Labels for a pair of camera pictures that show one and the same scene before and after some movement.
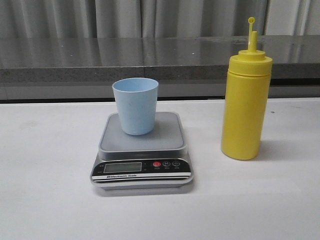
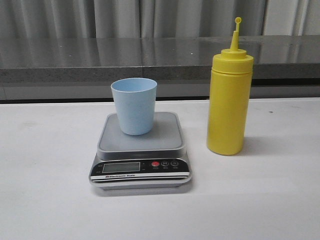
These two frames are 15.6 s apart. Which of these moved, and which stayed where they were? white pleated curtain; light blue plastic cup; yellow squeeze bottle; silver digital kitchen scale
Moved: yellow squeeze bottle
Stayed: light blue plastic cup; white pleated curtain; silver digital kitchen scale
